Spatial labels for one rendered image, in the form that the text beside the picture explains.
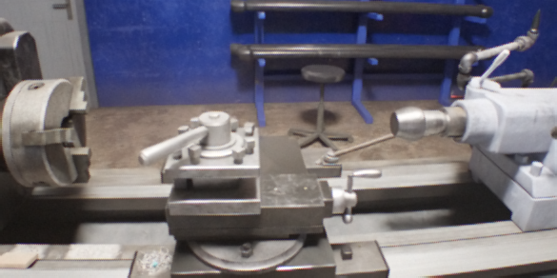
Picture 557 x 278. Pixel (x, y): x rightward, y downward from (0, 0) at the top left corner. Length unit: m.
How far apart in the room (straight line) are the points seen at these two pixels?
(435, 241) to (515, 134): 0.33
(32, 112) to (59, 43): 3.35
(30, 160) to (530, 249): 1.17
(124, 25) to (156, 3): 0.38
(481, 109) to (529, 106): 0.12
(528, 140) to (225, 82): 3.30
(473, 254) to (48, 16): 3.95
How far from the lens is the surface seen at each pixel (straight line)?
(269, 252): 0.78
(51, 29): 4.26
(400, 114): 0.98
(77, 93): 1.05
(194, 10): 3.91
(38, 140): 0.88
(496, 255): 1.07
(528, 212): 1.16
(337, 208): 0.82
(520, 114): 1.08
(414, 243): 1.04
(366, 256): 0.91
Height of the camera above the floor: 1.48
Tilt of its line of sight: 24 degrees down
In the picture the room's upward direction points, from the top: 1 degrees clockwise
